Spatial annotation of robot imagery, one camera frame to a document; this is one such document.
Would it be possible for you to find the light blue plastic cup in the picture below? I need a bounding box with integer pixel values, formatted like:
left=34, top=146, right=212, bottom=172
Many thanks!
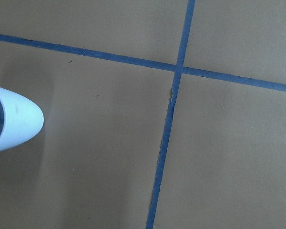
left=0, top=87, right=44, bottom=152

